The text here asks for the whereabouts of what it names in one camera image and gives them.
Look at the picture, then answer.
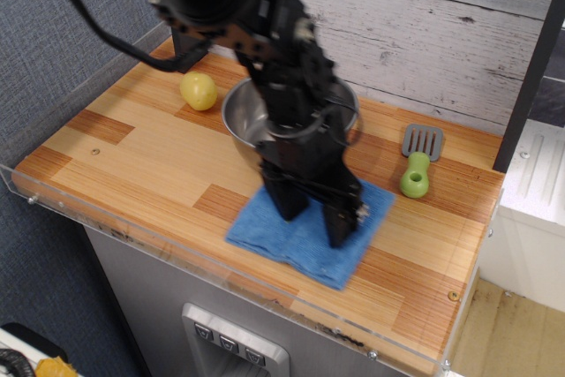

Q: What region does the dark right frame post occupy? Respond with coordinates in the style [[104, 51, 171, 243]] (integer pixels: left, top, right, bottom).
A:
[[493, 0, 564, 173]]

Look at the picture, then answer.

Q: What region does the white toy sink counter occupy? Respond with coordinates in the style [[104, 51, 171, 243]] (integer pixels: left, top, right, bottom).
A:
[[478, 120, 564, 311]]

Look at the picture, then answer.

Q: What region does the yellow object bottom left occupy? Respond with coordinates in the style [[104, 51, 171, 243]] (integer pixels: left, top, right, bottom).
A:
[[35, 357, 79, 377]]

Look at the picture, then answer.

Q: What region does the stainless steel bowl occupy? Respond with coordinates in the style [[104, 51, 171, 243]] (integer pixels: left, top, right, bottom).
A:
[[222, 77, 359, 170]]

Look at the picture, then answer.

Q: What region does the grey dispenser button panel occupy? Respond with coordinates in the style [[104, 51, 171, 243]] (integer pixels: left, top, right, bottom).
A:
[[182, 303, 290, 376]]

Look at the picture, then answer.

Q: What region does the black white bottom-left equipment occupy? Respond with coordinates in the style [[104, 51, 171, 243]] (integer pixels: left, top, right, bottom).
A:
[[1, 323, 69, 376]]

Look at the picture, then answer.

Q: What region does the grey green toy spatula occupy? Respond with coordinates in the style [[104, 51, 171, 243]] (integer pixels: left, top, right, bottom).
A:
[[399, 124, 443, 199]]

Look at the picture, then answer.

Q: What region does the silver toy fridge cabinet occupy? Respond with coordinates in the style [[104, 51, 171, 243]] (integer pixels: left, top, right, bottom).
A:
[[86, 229, 399, 376]]

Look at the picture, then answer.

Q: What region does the yellow toy potato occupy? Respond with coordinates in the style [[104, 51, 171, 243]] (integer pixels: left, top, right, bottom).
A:
[[179, 72, 217, 111]]

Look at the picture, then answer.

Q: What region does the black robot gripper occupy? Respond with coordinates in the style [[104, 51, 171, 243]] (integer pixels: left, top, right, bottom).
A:
[[258, 120, 364, 248]]

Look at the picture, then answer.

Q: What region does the blue microfiber cloth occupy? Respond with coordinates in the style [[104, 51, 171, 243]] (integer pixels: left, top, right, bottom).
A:
[[226, 181, 396, 290]]

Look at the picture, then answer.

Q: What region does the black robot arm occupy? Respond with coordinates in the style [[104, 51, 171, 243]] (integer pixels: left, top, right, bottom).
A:
[[154, 0, 363, 247]]

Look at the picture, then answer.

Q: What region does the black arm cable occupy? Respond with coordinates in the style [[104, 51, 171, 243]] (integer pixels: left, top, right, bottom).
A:
[[46, 0, 213, 73]]

